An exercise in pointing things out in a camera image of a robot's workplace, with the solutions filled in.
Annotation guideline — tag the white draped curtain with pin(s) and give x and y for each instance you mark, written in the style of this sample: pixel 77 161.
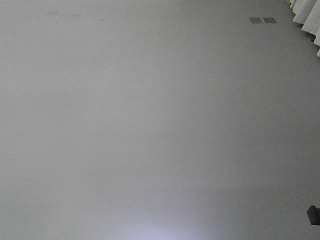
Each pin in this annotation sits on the white draped curtain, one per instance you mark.
pixel 307 14

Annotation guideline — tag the dark floor patch right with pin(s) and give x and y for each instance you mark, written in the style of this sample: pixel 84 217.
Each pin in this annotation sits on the dark floor patch right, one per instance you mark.
pixel 269 20

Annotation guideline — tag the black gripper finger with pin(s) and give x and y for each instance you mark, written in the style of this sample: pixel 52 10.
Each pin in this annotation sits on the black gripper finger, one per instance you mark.
pixel 313 214

